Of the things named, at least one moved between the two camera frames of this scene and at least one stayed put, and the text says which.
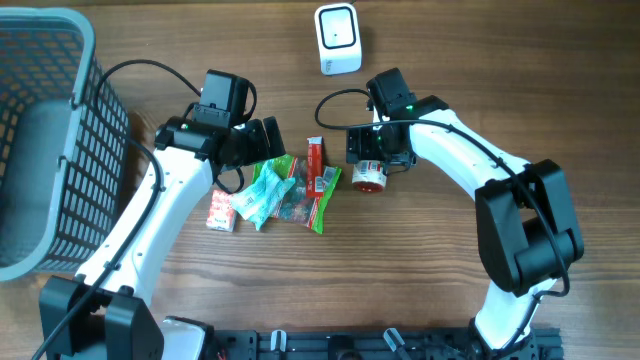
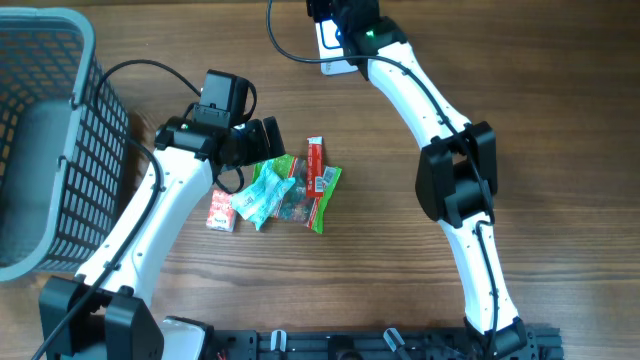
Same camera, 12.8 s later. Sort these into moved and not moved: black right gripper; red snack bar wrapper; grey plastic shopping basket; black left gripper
Moved: black right gripper
Not moved: grey plastic shopping basket; red snack bar wrapper; black left gripper
